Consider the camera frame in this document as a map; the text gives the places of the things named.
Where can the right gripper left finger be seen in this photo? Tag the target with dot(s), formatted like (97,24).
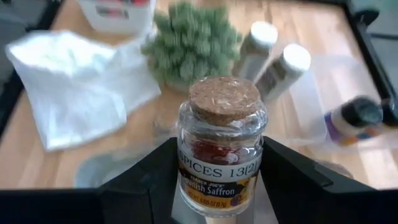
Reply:
(130,196)

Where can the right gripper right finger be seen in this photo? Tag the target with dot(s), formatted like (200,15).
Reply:
(311,199)

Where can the black-lid purple-label spice jar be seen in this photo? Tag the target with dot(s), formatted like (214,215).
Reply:
(357,115)

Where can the white plastic bag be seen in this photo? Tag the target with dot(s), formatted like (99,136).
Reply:
(77,93)

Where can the white-lid spice jar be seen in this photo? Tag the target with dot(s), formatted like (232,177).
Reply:
(284,71)
(258,46)

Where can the red spice tin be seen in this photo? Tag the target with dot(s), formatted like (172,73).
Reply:
(136,2)

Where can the grey plastic bin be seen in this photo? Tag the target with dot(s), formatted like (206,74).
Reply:
(93,172)

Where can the artificial green plant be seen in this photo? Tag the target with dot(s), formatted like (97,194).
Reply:
(192,43)

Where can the white plastic bin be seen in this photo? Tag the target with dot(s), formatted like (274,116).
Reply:
(118,25)

